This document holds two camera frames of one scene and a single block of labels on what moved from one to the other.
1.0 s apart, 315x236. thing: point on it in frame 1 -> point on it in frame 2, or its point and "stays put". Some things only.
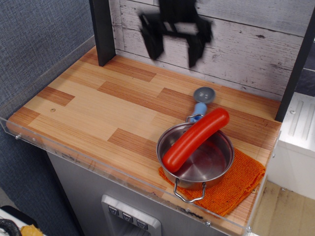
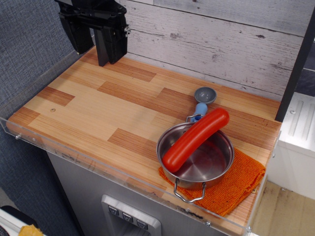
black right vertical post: x=308 y=38 stays put
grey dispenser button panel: x=121 y=220 stays put
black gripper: x=152 y=27 -> x=111 y=43
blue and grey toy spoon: x=202 y=96 stays put
